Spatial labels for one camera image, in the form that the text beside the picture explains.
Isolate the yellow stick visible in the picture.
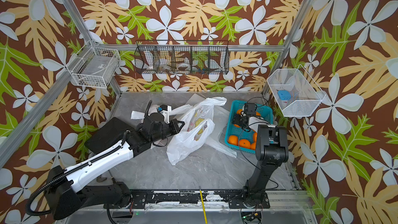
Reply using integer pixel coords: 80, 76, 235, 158
199, 188, 208, 224

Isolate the black wire basket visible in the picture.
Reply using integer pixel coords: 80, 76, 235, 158
133, 40, 230, 75

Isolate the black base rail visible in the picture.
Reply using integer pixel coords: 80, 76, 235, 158
110, 187, 270, 209

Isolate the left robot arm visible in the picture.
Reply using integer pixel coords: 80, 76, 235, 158
25, 113, 185, 220

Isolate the white wire basket right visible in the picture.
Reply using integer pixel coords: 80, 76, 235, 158
267, 66, 326, 118

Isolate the white wire basket left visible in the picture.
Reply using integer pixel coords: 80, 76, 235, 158
66, 41, 120, 89

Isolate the white wire basket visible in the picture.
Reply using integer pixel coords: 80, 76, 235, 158
66, 41, 120, 89
267, 66, 326, 118

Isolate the teal plastic basket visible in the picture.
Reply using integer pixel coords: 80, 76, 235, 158
224, 100, 274, 154

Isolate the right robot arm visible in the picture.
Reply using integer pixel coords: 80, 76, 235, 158
229, 102, 288, 209

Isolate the printed white plastic bag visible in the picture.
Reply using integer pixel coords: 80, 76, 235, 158
130, 104, 193, 121

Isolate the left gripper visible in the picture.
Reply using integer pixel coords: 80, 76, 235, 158
150, 119, 185, 145

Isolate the flat white plastic bag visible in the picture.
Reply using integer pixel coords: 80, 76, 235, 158
185, 93, 208, 106

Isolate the blue object in basket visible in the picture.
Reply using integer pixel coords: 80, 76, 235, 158
277, 90, 291, 101

